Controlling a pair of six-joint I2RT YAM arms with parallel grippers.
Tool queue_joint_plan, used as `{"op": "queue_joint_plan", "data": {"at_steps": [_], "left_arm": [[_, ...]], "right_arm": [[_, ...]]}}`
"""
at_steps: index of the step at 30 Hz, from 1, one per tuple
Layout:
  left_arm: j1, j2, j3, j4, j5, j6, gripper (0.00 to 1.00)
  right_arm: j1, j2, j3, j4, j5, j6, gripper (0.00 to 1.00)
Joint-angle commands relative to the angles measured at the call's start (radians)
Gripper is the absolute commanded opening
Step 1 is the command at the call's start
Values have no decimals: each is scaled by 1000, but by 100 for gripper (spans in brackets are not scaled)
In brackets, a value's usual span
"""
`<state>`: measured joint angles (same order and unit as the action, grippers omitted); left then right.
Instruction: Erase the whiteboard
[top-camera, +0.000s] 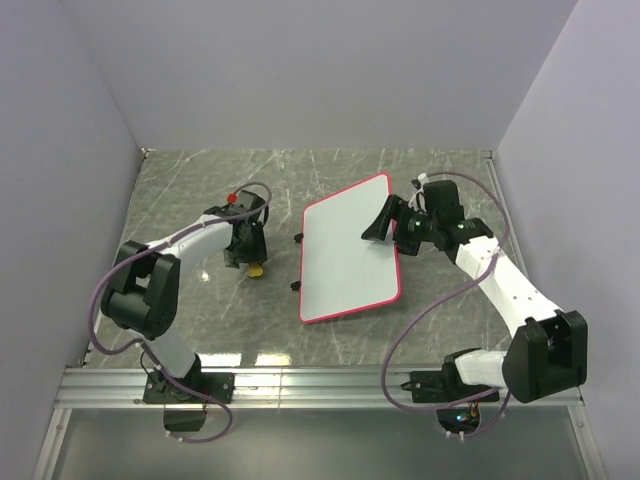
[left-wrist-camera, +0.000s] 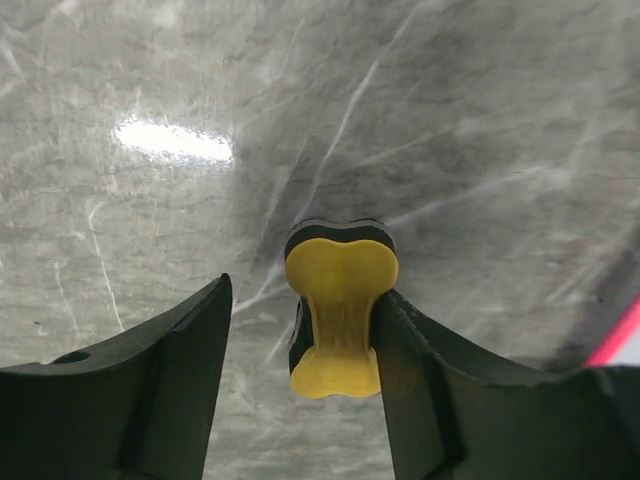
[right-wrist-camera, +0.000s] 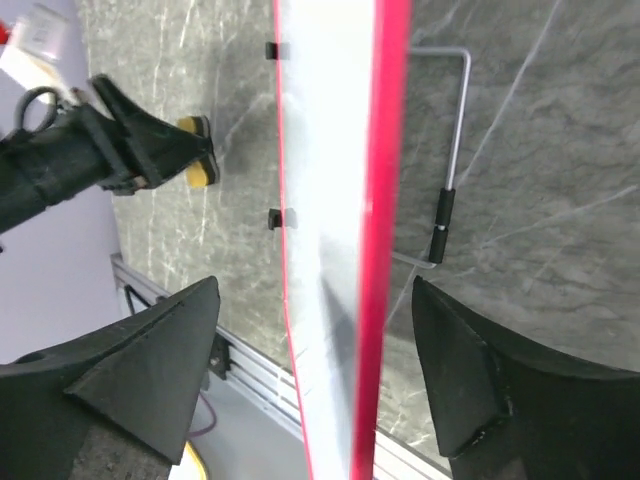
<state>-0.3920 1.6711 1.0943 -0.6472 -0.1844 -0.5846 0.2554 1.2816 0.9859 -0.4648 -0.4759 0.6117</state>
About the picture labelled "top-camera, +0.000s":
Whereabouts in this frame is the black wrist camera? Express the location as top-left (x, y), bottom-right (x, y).
top-left (227, 190), bottom-right (265, 215)
top-left (422, 180), bottom-right (464, 224)

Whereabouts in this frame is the yellow black bone eraser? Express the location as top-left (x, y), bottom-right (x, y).
top-left (247, 263), bottom-right (264, 279)

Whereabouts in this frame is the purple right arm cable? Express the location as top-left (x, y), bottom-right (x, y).
top-left (381, 169), bottom-right (512, 441)

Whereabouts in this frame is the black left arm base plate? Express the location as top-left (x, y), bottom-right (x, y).
top-left (142, 371), bottom-right (235, 405)

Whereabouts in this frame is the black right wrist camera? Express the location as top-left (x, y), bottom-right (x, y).
top-left (422, 180), bottom-right (464, 224)

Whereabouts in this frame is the aluminium mounting rail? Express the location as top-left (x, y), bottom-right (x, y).
top-left (53, 364), bottom-right (586, 411)

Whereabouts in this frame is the pink framed whiteboard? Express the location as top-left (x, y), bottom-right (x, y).
top-left (299, 172), bottom-right (401, 324)

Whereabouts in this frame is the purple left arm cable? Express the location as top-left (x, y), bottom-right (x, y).
top-left (88, 181), bottom-right (274, 445)

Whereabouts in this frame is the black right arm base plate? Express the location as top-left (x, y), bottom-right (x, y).
top-left (400, 370), bottom-right (500, 404)

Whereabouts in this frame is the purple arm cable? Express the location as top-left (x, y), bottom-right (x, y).
top-left (381, 169), bottom-right (512, 441)
top-left (88, 181), bottom-right (274, 445)

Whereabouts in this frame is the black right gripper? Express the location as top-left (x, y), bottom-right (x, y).
top-left (361, 194), bottom-right (439, 257)

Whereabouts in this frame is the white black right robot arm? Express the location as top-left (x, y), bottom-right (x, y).
top-left (361, 195), bottom-right (588, 405)

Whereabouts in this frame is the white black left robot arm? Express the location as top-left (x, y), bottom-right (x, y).
top-left (100, 208), bottom-right (269, 402)

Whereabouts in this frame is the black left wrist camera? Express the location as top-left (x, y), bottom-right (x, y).
top-left (227, 190), bottom-right (265, 215)

